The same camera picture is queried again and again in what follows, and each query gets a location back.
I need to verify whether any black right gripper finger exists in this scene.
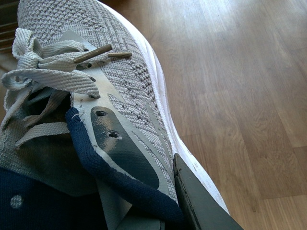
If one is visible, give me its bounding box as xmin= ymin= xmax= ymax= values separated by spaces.
xmin=173 ymin=153 xmax=242 ymax=230

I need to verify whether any grey knit sneaker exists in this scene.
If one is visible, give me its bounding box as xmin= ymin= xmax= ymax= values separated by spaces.
xmin=0 ymin=0 xmax=229 ymax=230

